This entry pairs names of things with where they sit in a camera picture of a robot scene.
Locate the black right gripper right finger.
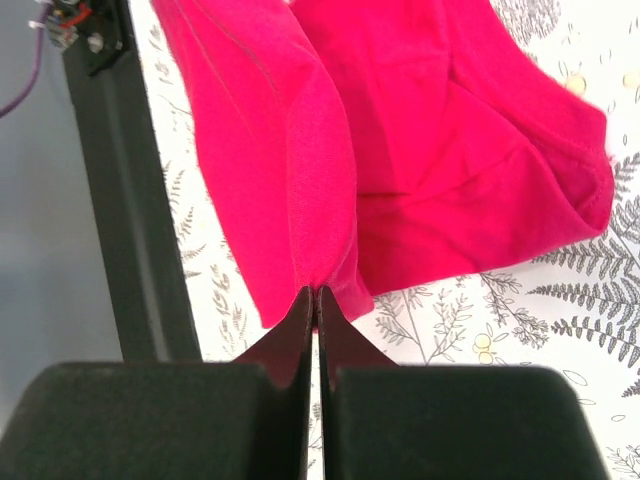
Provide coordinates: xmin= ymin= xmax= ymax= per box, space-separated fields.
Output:
xmin=316 ymin=288 xmax=606 ymax=479

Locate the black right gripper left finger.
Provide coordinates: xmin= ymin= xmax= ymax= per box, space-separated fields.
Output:
xmin=1 ymin=288 xmax=313 ymax=479

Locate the magenta t shirt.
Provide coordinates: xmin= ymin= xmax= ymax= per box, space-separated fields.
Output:
xmin=154 ymin=1 xmax=614 ymax=327

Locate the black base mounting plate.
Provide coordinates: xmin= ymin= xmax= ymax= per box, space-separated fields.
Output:
xmin=63 ymin=1 xmax=202 ymax=362

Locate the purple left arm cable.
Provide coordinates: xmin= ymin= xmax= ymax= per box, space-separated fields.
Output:
xmin=0 ymin=9 xmax=51 ymax=119

